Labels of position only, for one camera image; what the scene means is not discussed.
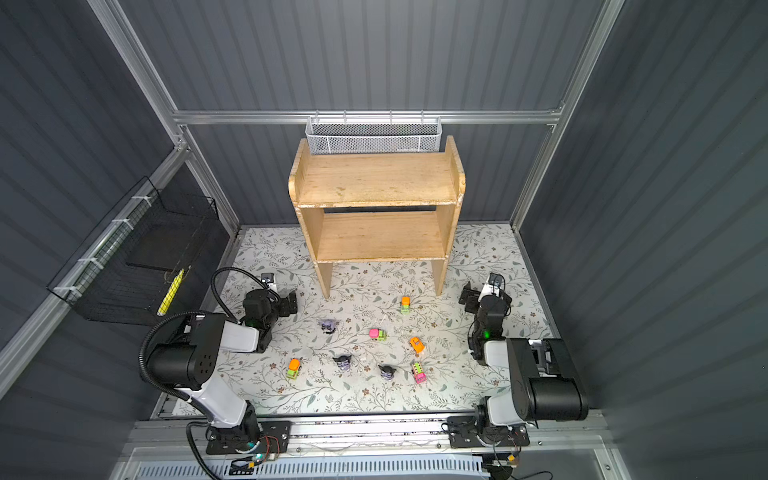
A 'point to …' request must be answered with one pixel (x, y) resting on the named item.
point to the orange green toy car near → (293, 368)
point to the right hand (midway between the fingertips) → (490, 288)
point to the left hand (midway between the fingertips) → (277, 292)
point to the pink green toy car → (377, 334)
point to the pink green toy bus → (417, 371)
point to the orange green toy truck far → (405, 304)
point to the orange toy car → (416, 344)
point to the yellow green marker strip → (171, 293)
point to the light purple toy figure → (328, 325)
